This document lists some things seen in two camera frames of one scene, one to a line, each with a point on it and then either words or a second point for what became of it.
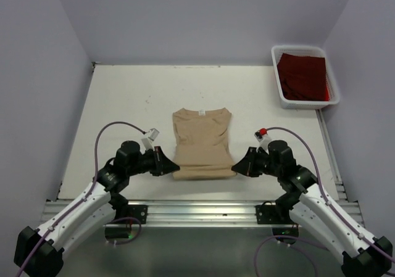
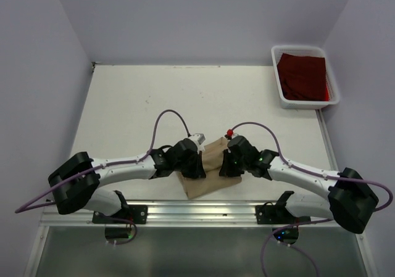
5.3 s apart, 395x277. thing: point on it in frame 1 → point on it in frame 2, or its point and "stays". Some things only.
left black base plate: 138,211 stays
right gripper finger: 248,166 → 229,168
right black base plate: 273,214 stays
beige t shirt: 202,144 → 211,155
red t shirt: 303,77 stays
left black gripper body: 145,163 → 190,168
